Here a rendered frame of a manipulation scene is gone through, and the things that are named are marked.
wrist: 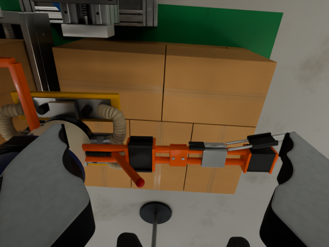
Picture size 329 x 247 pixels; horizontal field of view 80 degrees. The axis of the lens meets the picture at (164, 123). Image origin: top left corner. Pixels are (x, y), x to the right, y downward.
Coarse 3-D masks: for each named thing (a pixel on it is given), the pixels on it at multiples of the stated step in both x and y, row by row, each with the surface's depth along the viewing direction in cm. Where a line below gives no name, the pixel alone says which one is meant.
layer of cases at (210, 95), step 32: (64, 64) 108; (96, 64) 107; (128, 64) 107; (160, 64) 107; (192, 64) 106; (224, 64) 106; (256, 64) 106; (128, 96) 116; (160, 96) 115; (192, 96) 115; (224, 96) 115; (256, 96) 114; (96, 128) 127; (128, 128) 126; (160, 128) 126; (192, 128) 127; (224, 128) 125; (224, 192) 152
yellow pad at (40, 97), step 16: (16, 96) 62; (32, 96) 62; (48, 96) 62; (64, 96) 62; (80, 96) 62; (96, 96) 62; (112, 96) 62; (48, 112) 65; (80, 112) 64; (96, 112) 64
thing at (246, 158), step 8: (248, 144) 60; (248, 152) 56; (256, 152) 56; (264, 152) 56; (272, 152) 56; (248, 160) 57; (256, 160) 57; (264, 160) 57; (272, 160) 57; (248, 168) 58; (256, 168) 58; (264, 168) 58; (272, 168) 58
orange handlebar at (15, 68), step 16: (0, 64) 46; (16, 64) 46; (16, 80) 48; (32, 112) 52; (32, 128) 54; (96, 144) 58; (176, 144) 59; (96, 160) 59; (112, 160) 59; (160, 160) 59; (176, 160) 58; (192, 160) 59; (240, 160) 59
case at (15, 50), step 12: (0, 48) 84; (12, 48) 90; (24, 48) 98; (24, 60) 99; (0, 72) 84; (24, 72) 99; (0, 84) 85; (12, 84) 91; (0, 96) 85; (24, 120) 100; (0, 144) 86
